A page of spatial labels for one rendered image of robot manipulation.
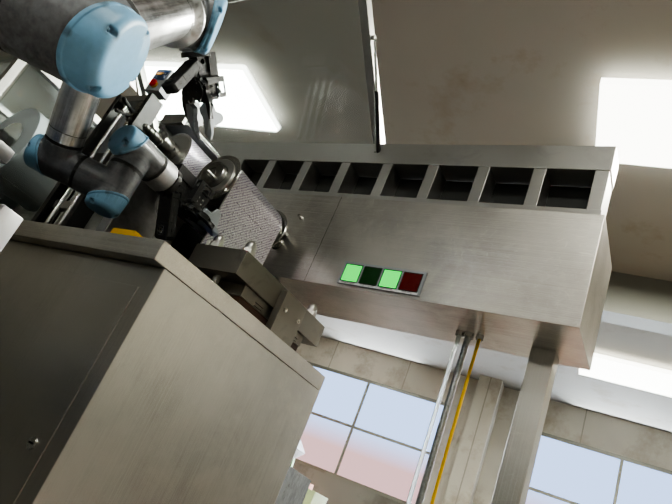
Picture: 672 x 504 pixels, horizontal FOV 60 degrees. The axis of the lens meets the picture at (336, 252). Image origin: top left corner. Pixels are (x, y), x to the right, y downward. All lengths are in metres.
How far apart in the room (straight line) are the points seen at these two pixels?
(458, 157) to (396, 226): 0.27
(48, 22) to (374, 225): 1.11
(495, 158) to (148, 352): 1.07
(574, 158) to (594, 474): 6.72
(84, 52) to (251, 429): 0.88
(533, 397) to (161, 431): 0.85
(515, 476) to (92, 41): 1.20
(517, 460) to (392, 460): 6.93
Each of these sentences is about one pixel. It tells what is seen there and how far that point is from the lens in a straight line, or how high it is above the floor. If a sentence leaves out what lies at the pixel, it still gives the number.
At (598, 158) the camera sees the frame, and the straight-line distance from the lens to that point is 1.63.
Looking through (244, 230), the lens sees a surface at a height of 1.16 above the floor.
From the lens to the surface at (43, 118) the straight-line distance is 2.43.
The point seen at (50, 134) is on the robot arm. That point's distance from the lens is 1.31.
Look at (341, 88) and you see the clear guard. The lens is 1.94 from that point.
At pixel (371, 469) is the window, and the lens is 8.41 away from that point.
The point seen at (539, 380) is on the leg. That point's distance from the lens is 1.51.
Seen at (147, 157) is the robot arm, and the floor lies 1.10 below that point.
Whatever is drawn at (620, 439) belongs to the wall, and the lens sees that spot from 8.27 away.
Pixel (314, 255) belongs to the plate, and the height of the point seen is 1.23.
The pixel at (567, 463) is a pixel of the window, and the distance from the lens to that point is 8.14.
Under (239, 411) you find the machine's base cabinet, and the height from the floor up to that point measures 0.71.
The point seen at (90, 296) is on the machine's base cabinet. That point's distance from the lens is 1.17.
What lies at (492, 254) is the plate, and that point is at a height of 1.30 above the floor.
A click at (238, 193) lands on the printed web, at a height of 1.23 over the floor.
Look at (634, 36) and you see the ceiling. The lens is 3.15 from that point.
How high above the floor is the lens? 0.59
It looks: 23 degrees up
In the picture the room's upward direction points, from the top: 23 degrees clockwise
